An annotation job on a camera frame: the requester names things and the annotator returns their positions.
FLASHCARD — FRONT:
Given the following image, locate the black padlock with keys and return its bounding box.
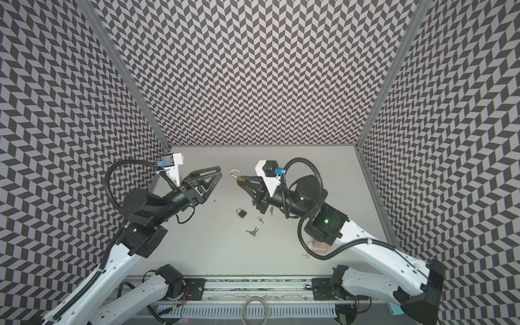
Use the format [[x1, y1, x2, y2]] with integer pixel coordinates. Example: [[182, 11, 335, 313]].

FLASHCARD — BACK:
[[236, 209, 247, 219]]

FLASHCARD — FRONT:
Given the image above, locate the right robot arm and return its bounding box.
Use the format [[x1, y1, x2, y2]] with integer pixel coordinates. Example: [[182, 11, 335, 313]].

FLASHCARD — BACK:
[[236, 175, 446, 324]]

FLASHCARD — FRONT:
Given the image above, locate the teal box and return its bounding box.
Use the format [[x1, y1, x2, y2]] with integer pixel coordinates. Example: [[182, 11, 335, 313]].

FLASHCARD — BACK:
[[387, 303, 404, 316]]

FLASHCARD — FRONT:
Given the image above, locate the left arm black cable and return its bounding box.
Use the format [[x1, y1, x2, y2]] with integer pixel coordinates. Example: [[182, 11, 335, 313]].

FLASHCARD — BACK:
[[104, 159, 180, 212]]

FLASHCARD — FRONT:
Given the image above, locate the grey cable loop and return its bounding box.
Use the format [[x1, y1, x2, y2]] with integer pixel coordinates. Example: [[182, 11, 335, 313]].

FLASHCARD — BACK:
[[241, 296, 269, 325]]

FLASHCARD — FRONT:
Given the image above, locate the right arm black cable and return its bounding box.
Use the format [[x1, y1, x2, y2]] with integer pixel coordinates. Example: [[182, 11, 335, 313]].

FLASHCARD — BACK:
[[279, 157, 411, 261]]

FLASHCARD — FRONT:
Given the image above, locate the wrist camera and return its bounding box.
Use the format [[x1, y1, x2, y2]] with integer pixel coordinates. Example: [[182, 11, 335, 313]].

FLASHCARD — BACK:
[[255, 160, 282, 197], [157, 152, 184, 186]]

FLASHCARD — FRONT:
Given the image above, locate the black padlock key bunch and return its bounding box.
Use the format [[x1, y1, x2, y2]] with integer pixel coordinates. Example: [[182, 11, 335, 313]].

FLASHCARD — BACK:
[[246, 227, 259, 237]]

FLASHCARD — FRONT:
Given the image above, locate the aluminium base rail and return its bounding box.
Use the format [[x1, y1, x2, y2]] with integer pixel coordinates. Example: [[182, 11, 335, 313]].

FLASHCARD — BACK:
[[121, 275, 391, 306]]

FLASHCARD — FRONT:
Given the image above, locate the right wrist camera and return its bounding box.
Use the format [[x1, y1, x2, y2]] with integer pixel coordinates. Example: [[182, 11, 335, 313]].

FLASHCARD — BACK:
[[255, 160, 282, 197]]

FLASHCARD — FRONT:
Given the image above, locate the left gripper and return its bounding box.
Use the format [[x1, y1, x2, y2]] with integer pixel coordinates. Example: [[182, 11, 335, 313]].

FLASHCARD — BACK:
[[149, 166, 222, 227]]

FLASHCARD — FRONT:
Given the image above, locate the white vented cable duct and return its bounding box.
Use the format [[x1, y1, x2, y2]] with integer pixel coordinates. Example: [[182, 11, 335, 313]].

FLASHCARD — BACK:
[[121, 304, 338, 320]]

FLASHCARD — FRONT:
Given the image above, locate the pink padlock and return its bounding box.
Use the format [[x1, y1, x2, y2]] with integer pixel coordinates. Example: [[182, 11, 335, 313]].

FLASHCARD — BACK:
[[305, 239, 329, 255]]

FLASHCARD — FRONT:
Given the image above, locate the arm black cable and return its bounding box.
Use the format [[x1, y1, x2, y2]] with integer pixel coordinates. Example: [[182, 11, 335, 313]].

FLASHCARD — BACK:
[[104, 159, 180, 212], [279, 157, 411, 261]]

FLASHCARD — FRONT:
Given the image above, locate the small brass padlock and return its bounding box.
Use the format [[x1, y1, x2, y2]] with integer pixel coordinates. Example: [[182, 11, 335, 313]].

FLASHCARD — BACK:
[[230, 169, 245, 182]]

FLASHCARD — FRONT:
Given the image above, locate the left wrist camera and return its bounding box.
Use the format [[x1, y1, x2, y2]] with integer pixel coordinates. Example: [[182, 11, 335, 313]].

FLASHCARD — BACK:
[[157, 152, 184, 186]]

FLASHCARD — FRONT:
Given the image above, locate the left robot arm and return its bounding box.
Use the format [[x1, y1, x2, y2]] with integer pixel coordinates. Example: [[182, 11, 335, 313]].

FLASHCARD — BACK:
[[35, 166, 222, 324]]

